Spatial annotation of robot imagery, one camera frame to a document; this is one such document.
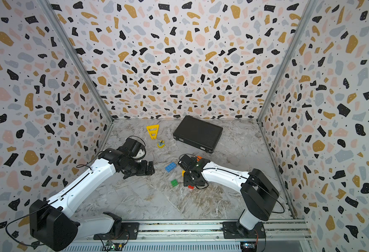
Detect yellow triangular plastic piece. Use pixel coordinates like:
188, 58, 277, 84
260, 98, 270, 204
146, 125, 159, 140

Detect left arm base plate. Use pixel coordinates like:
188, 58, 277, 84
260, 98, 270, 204
93, 222, 140, 240

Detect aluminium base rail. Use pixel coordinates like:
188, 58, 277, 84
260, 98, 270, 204
64, 219, 316, 252

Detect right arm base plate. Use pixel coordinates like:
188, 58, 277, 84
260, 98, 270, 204
222, 222, 266, 239

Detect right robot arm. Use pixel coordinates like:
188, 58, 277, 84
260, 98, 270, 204
178, 154, 279, 239

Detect small yellow round toy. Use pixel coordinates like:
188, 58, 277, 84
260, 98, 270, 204
157, 140, 165, 148

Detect green lego brick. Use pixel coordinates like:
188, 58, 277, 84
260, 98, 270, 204
171, 179, 179, 187

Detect blue lego brick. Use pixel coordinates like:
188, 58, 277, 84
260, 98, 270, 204
165, 162, 177, 172

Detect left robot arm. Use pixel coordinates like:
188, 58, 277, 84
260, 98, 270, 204
27, 148, 155, 252

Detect black carrying case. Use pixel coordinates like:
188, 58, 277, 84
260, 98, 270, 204
173, 115, 223, 153

